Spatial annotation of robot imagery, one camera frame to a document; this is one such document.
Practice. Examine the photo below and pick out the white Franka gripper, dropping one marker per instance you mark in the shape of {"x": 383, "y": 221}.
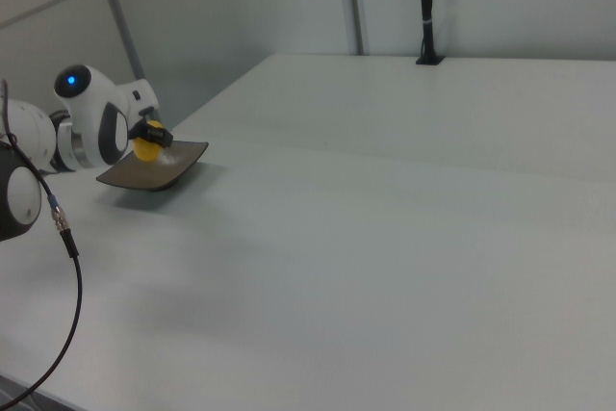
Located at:
{"x": 140, "y": 95}

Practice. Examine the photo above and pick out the yellow potato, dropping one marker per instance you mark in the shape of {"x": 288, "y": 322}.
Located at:
{"x": 145, "y": 150}

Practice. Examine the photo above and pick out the brown square ceramic plate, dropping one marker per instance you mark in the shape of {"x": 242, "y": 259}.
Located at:
{"x": 159, "y": 168}

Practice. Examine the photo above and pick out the black camera pole with base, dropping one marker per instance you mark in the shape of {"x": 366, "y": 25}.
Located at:
{"x": 426, "y": 7}

